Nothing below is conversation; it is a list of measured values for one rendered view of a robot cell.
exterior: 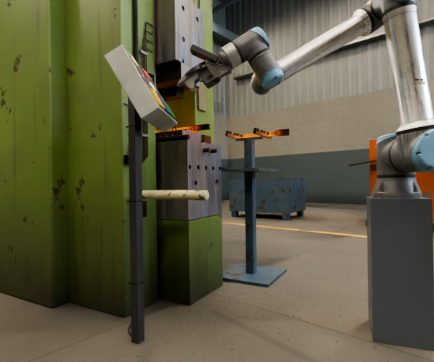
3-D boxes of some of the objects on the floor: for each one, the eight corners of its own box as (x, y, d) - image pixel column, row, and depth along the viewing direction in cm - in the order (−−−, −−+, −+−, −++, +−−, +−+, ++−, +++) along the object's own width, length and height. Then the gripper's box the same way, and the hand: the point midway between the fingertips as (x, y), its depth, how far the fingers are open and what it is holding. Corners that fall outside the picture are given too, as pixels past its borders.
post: (144, 340, 135) (141, 90, 135) (138, 344, 132) (134, 87, 132) (137, 337, 137) (134, 92, 137) (131, 342, 134) (127, 89, 134)
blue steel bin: (306, 216, 594) (305, 178, 595) (289, 220, 528) (288, 178, 529) (250, 213, 665) (250, 179, 665) (229, 216, 599) (228, 179, 599)
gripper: (231, 66, 116) (183, 97, 117) (233, 75, 125) (187, 103, 126) (220, 47, 116) (172, 77, 118) (221, 56, 125) (177, 85, 127)
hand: (179, 82), depth 122 cm, fingers closed
